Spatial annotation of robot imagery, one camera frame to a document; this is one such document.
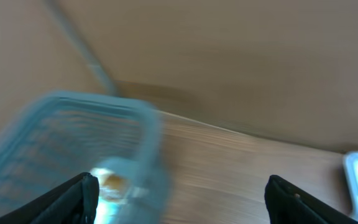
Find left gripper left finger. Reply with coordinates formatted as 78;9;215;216
0;172;99;224

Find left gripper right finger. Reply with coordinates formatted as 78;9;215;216
264;175;358;224

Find teal white snack packet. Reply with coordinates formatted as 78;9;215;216
94;197;126;224

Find brown snack packet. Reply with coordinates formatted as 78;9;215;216
90;168;150;205

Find grey plastic mesh basket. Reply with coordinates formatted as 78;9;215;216
0;91;171;223

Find metal frame post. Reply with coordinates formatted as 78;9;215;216
43;0;120;96

